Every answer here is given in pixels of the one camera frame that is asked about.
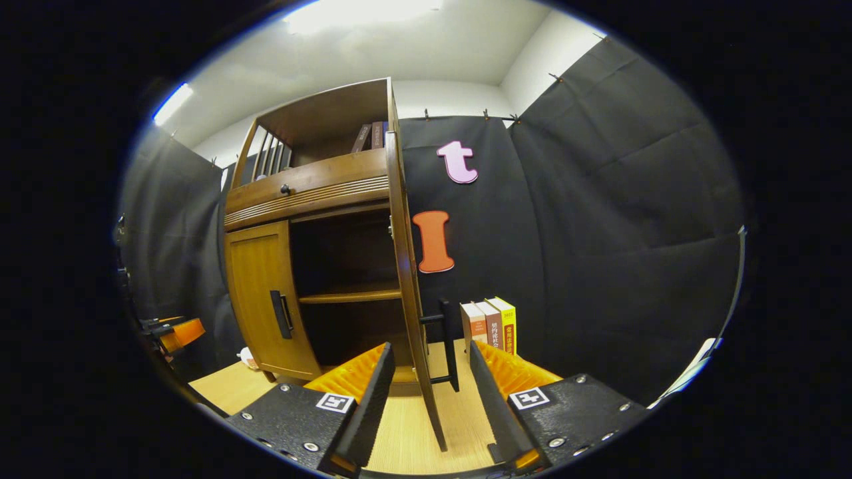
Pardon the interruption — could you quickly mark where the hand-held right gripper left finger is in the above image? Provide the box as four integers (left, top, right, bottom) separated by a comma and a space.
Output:
223, 341, 397, 474

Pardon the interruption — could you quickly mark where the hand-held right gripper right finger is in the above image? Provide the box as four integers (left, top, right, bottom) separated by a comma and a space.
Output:
469, 339, 650, 470

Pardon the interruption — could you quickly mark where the wooden cabinet door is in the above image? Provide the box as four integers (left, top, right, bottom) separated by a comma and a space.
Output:
225, 220, 323, 381
385, 130, 461, 453

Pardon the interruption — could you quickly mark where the wooden double-door shoe cabinet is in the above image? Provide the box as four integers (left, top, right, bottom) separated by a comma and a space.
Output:
223, 78, 427, 393

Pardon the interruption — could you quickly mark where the white and brown book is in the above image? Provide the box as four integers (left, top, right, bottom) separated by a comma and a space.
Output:
474, 301, 501, 348

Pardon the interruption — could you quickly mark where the white book with orange label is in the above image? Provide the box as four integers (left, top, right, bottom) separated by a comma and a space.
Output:
461, 303, 489, 353

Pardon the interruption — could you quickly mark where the yellow book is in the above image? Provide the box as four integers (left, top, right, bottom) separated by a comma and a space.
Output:
486, 297, 517, 357

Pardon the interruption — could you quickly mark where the wooden drawer with black knob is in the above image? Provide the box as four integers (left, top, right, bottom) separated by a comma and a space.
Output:
223, 148, 390, 232

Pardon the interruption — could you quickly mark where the black backdrop cloth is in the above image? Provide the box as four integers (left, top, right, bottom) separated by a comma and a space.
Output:
116, 37, 746, 406

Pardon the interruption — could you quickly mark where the small ceiling light panel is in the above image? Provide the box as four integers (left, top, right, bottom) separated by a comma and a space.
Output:
152, 82, 194, 126

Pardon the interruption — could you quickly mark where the large ceiling light panel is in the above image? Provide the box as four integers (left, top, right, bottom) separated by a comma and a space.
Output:
283, 0, 443, 35

